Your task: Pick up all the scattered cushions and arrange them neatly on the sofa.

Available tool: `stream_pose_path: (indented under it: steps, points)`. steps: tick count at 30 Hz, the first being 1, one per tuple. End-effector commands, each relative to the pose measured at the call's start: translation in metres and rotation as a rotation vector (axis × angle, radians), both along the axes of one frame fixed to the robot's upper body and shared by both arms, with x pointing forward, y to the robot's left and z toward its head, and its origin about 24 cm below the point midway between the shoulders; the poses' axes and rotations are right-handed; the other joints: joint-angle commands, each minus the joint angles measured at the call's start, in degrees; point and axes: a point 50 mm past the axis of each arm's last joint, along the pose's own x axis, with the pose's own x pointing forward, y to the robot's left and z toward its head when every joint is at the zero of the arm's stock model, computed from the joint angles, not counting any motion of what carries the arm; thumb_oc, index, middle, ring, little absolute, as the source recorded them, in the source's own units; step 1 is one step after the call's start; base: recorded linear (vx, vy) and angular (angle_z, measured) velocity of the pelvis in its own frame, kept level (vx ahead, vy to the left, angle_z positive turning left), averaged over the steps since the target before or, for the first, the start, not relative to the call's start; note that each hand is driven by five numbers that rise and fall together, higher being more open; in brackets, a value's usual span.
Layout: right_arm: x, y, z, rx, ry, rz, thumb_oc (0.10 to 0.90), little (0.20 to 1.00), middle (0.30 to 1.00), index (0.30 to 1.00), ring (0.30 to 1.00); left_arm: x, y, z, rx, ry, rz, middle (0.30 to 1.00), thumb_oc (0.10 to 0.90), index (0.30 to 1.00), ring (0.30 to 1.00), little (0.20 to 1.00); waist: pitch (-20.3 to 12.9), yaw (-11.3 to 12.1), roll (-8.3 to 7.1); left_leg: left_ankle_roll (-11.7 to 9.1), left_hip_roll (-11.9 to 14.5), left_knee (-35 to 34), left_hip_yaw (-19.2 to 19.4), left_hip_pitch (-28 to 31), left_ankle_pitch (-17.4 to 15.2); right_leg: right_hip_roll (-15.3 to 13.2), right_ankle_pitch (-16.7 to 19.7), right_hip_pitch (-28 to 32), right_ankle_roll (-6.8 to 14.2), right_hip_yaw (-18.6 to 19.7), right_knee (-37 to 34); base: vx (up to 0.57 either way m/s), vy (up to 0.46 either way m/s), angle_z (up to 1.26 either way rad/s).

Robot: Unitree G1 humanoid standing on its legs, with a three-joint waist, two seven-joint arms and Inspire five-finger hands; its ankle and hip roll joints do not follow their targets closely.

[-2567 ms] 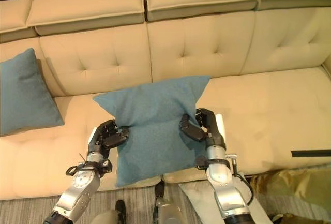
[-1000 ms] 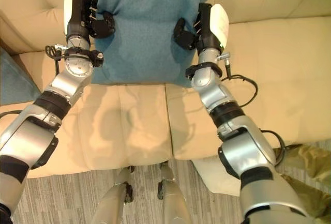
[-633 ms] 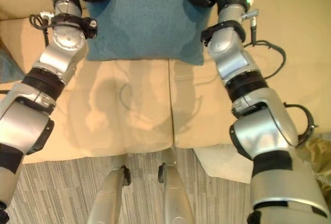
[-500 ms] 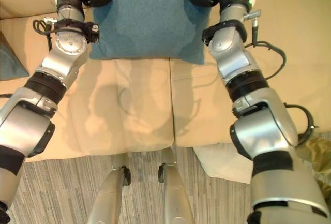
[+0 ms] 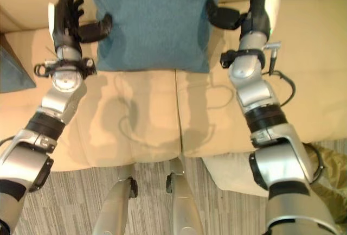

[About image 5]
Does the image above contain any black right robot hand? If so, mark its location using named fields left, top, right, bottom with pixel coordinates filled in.
left=205, top=0, right=283, bottom=40

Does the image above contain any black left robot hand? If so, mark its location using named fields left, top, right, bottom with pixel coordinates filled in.
left=47, top=0, right=113, bottom=51

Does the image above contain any blue square cushion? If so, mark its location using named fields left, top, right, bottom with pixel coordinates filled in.
left=88, top=0, right=228, bottom=74

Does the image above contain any beige leather sofa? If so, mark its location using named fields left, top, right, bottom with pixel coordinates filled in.
left=0, top=0, right=347, bottom=172

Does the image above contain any white cushion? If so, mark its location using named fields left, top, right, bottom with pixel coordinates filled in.
left=202, top=152, right=269, bottom=198

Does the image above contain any olive green patterned cushion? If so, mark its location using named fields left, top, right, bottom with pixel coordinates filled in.
left=301, top=138, right=347, bottom=224

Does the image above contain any silver right robot leg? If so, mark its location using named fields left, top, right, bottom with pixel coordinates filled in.
left=165, top=155, right=204, bottom=235

